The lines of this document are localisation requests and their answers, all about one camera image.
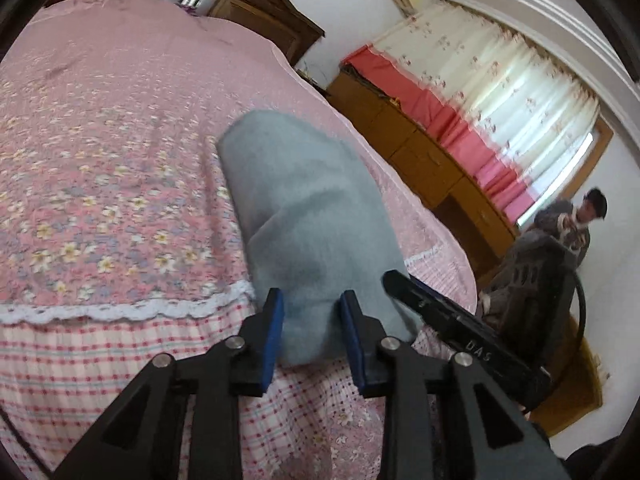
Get pink floral bedspread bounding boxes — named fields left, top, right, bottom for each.
left=0, top=0, right=478, bottom=480

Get grey-blue pants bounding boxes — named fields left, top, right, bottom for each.
left=217, top=109, right=426, bottom=367

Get dark wooden headboard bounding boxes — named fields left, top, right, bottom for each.
left=45, top=0, right=326, bottom=63

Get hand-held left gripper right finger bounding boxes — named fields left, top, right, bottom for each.
left=337, top=290, right=573, bottom=480

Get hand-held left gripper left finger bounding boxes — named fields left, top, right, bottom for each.
left=50, top=287, right=286, bottom=480

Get floral curtain with red hem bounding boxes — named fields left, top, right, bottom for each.
left=342, top=0, right=601, bottom=226

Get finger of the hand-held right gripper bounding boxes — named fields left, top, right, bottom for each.
left=382, top=270, right=551, bottom=408

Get light wooden cabinet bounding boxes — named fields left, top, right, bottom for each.
left=327, top=67, right=521, bottom=273

